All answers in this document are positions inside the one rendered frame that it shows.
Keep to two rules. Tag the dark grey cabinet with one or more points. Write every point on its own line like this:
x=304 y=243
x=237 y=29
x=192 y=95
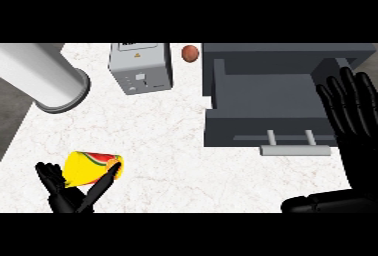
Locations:
x=295 y=53

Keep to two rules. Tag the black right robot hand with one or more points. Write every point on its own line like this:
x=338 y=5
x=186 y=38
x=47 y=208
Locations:
x=356 y=160

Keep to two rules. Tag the brown egg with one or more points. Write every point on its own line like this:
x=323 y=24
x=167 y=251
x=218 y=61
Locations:
x=190 y=53

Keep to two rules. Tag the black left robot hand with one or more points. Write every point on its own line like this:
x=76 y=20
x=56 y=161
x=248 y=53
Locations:
x=63 y=199

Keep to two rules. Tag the dark grey open drawer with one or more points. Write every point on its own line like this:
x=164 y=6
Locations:
x=267 y=110

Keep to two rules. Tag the grey toaster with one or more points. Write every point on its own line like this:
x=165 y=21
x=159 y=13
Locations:
x=140 y=68

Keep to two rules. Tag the yellow cup with fruit print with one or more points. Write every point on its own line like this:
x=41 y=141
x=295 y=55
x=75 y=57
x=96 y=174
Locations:
x=85 y=170

